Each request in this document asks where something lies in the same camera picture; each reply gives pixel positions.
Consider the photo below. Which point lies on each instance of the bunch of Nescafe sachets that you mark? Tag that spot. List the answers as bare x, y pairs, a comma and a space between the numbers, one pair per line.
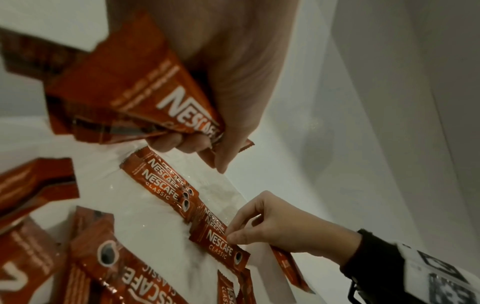
131, 83

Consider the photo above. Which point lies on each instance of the pile of red Nescafe sachets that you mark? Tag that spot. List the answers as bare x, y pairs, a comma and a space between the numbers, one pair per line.
161, 181

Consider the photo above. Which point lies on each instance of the pile of red coffee sachets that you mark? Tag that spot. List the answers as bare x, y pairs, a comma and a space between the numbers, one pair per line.
112, 267

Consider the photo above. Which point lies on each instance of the person's right hand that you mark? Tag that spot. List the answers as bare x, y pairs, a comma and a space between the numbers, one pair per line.
292, 228

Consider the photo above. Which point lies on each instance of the person's left hand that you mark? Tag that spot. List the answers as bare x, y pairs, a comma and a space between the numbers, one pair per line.
240, 59

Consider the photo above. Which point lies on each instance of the white plastic tray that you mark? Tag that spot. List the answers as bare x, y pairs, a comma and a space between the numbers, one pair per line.
150, 225

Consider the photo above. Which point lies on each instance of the black right wristband with markers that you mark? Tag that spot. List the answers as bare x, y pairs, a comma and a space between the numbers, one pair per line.
375, 261

